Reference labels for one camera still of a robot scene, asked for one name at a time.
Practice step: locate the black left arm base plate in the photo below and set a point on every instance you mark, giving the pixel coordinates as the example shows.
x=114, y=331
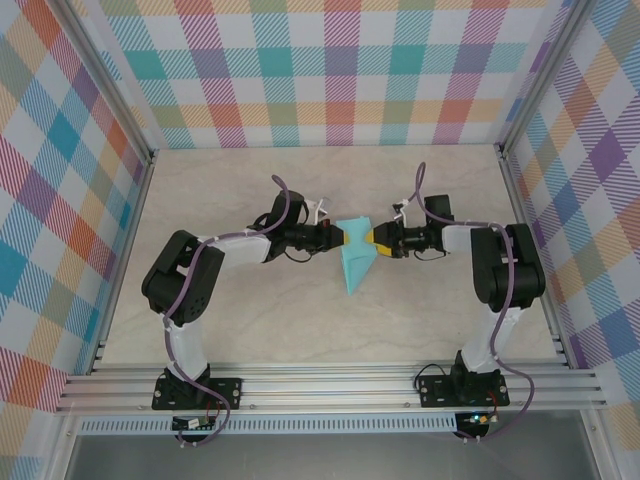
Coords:
x=227, y=392

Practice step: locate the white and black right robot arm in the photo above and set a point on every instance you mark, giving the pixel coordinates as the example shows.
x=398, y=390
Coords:
x=525, y=280

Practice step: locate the small black circuit board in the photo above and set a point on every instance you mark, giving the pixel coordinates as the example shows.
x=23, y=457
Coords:
x=192, y=424

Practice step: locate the long aluminium rail beam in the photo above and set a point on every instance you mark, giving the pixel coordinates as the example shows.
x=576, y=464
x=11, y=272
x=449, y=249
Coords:
x=325, y=387

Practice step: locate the aluminium side rail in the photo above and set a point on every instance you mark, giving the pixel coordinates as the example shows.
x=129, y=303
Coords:
x=533, y=250
x=126, y=250

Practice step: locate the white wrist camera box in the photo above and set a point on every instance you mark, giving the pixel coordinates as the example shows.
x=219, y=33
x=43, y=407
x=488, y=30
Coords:
x=398, y=206
x=314, y=204

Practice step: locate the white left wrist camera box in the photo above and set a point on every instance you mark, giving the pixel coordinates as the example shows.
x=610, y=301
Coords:
x=314, y=204

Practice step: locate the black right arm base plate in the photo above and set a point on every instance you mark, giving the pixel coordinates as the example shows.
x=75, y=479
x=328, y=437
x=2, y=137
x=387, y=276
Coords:
x=435, y=392

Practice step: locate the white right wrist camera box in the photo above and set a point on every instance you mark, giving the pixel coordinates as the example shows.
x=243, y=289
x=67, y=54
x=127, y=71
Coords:
x=398, y=206

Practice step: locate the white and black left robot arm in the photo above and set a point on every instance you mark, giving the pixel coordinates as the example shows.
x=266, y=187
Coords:
x=165, y=285

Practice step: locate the aluminium corner post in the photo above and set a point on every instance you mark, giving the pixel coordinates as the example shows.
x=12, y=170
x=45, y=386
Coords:
x=114, y=85
x=539, y=75

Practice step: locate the grey metal panel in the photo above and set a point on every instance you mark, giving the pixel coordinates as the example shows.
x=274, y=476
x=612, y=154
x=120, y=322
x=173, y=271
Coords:
x=320, y=457

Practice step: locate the small circuit board with LED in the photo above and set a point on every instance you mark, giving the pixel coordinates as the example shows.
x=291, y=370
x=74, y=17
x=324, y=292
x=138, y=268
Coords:
x=475, y=419

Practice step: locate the light blue paper sheet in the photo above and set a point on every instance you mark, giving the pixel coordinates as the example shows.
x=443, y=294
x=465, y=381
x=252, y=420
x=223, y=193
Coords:
x=355, y=265

